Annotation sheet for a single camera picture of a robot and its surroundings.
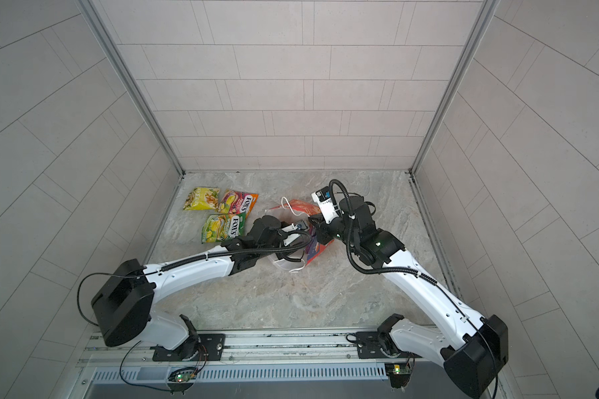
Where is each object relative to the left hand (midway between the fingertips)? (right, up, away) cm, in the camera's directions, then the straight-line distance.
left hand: (301, 232), depth 83 cm
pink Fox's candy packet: (-28, +9, +19) cm, 35 cm away
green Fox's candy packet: (-32, 0, +11) cm, 34 cm away
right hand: (+3, +6, -11) cm, 13 cm away
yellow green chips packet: (-42, +11, +18) cm, 47 cm away
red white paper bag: (0, +8, -13) cm, 15 cm away
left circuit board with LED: (-30, -34, -19) cm, 49 cm away
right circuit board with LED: (+28, -36, -14) cm, 48 cm away
